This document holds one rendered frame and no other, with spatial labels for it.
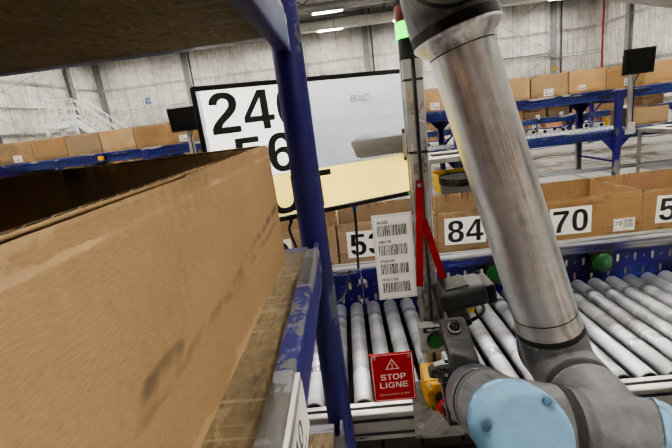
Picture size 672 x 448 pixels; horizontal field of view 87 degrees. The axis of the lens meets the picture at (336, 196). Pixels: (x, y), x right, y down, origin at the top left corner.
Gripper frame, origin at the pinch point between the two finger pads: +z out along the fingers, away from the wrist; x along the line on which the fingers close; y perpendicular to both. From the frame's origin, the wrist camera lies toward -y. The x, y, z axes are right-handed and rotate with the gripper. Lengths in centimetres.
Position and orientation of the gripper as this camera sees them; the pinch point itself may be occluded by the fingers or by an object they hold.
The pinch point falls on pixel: (444, 361)
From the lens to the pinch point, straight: 81.3
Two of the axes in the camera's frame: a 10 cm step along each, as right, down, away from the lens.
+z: 0.8, 3.1, 9.5
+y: 1.2, 9.4, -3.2
